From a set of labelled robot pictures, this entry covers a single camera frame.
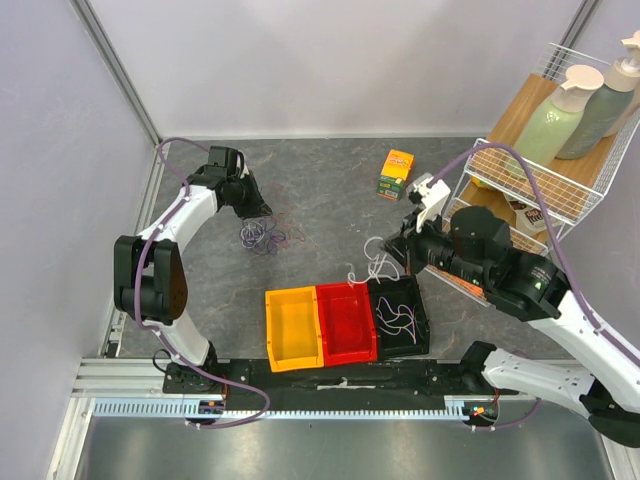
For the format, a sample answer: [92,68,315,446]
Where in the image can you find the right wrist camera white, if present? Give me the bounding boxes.
[409,173,451,233]

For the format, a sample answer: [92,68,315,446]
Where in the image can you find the orange green carton box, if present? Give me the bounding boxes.
[376,149,415,200]

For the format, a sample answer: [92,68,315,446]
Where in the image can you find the light green pump bottle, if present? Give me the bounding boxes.
[513,65,604,167]

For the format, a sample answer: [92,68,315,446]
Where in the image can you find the orange snack packets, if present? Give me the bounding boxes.
[440,271,486,301]

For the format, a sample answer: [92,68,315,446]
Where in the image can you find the grey cable duct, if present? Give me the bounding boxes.
[93,398,489,421]

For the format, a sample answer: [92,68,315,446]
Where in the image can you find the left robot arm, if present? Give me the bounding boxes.
[113,146,272,393]

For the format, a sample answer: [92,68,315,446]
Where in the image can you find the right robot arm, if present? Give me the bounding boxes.
[383,206,639,448]

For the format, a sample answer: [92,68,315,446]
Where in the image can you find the white wire shelf rack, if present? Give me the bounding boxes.
[418,42,640,307]

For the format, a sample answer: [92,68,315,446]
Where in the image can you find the black plastic bin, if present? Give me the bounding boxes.
[367,276,430,360]

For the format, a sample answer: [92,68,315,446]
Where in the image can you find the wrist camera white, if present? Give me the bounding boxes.
[409,173,451,233]
[236,152,250,179]

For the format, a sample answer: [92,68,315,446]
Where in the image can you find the brown snack packet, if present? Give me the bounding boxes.
[503,193,547,236]

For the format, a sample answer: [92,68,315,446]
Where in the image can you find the red plastic bin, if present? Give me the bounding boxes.
[315,282,378,367]

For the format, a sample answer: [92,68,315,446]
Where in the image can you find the dark green pump bottle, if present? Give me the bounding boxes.
[554,55,640,161]

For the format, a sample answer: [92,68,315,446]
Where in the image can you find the aluminium corner post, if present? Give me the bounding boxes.
[69,0,165,151]

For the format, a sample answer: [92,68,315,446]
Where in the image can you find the white purple cable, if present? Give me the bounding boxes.
[374,294,424,346]

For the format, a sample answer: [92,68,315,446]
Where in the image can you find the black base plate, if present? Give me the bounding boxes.
[162,357,521,401]

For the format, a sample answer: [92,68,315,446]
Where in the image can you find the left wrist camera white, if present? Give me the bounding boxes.
[236,152,250,179]

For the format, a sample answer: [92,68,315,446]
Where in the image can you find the yellow plastic bin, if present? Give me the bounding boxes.
[265,286,324,373]

